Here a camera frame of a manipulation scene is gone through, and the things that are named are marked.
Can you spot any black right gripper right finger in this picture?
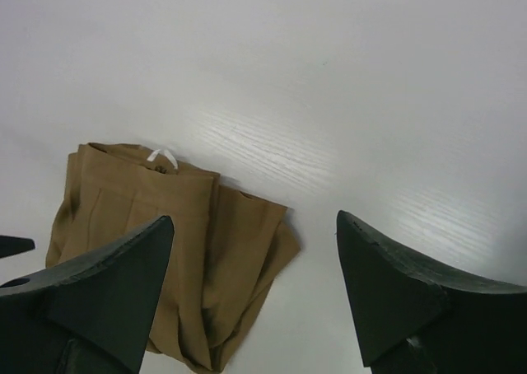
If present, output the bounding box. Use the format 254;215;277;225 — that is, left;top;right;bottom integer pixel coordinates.
336;210;526;373

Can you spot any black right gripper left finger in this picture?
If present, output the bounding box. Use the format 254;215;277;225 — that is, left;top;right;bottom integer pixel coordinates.
1;216;174;373

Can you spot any tan brown skirt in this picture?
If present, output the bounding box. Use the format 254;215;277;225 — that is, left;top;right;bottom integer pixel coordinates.
45;143;301;373

